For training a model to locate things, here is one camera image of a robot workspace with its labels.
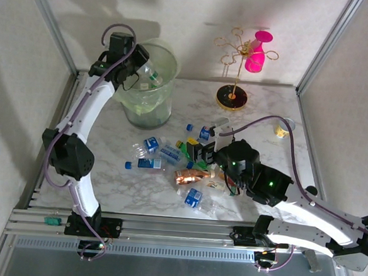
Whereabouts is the aluminium frame post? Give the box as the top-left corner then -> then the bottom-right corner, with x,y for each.
16,0 -> 87,78
296,0 -> 364,98

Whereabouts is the clear bottle pale blue label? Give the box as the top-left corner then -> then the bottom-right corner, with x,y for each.
156,144 -> 190,168

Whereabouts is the blue-capped blue label bottle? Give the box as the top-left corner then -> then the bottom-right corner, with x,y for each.
124,156 -> 167,173

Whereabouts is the grey metal handle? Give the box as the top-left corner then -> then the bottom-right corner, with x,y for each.
302,250 -> 321,274

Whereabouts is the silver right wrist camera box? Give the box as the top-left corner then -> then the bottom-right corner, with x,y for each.
209,116 -> 235,139

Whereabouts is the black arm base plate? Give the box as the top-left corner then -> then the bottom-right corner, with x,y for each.
64,214 -> 124,239
231,225 -> 291,250

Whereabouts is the white-capped blue label bottle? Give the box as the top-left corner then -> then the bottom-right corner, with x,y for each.
131,134 -> 168,161

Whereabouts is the pink wine glass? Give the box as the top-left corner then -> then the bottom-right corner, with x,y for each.
244,29 -> 274,74

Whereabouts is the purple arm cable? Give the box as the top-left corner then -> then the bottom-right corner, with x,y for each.
209,112 -> 368,276
36,18 -> 139,264

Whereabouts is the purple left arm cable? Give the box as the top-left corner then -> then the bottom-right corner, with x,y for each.
36,18 -> 139,264

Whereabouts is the green bottle yellow cap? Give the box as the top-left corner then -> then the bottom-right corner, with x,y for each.
174,139 -> 192,161

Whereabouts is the grey metal bottom panel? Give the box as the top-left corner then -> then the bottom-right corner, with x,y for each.
0,244 -> 360,276

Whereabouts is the thin black left gripper wire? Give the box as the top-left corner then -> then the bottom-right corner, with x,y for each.
122,72 -> 142,93

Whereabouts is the clear bottle green leaf label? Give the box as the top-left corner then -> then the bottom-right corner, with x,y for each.
139,62 -> 165,88

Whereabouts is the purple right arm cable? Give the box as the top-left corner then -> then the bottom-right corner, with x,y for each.
209,112 -> 368,276

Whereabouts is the clear bottle orange swirl label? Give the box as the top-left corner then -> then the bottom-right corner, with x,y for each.
204,179 -> 241,198

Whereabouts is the thin black right gripper wire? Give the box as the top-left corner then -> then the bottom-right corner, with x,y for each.
222,175 -> 244,197

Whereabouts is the green terminal connector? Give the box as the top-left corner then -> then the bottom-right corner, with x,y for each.
43,216 -> 62,227

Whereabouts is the small black controller board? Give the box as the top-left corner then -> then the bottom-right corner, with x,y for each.
253,250 -> 280,267
77,239 -> 108,256

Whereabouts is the slotted grey cable duct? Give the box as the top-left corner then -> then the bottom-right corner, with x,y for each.
13,235 -> 258,264

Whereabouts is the crushed clear bottle blue label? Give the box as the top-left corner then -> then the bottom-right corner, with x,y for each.
175,187 -> 221,219

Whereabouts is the thin black gripper wire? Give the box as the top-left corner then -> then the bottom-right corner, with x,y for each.
222,175 -> 244,197
122,72 -> 142,93

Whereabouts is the gold wire glass rack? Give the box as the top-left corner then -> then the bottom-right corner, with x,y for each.
209,25 -> 281,115

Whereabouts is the yellow tin can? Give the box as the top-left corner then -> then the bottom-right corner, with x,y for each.
272,117 -> 297,140

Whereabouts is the aluminium side rail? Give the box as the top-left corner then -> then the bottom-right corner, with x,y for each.
286,87 -> 355,234
14,68 -> 84,215

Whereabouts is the copper coloured drink bottle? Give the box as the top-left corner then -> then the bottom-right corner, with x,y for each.
173,165 -> 213,188

